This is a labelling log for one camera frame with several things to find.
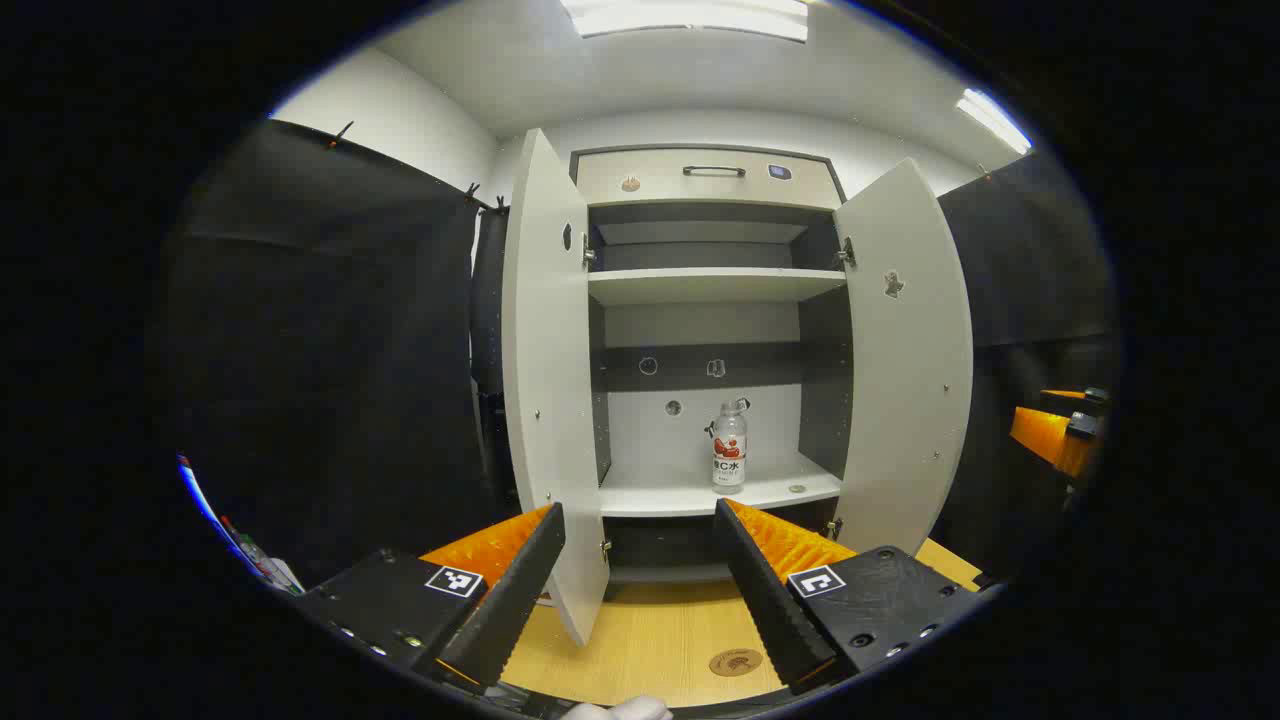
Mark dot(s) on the clear bottle with red label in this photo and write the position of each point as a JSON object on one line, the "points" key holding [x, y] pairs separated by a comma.
{"points": [[729, 450]]}

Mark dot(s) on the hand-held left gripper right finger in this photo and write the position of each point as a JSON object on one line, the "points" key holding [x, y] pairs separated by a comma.
{"points": [[765, 600]]}

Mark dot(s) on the white and grey cabinet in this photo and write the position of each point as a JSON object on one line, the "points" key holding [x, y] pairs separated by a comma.
{"points": [[700, 288]]}

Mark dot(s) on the ceiling light panel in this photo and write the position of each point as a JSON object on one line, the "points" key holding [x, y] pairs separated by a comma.
{"points": [[992, 120], [690, 17]]}

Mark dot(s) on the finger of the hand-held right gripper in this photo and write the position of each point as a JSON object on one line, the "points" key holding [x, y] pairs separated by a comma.
{"points": [[1045, 435]]}

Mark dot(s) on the white cabinet drawer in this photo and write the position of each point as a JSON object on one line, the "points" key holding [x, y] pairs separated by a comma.
{"points": [[650, 185]]}

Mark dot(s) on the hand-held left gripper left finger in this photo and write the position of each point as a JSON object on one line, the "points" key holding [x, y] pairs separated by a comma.
{"points": [[520, 590]]}

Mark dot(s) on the round brown coaster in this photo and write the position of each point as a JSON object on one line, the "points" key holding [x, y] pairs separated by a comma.
{"points": [[736, 662]]}

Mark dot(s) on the white cabinet door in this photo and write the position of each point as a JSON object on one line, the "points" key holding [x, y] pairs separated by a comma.
{"points": [[550, 350], [905, 380]]}

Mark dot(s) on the black backdrop cloth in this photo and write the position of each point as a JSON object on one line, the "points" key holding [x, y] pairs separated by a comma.
{"points": [[1030, 280], [320, 350]]}

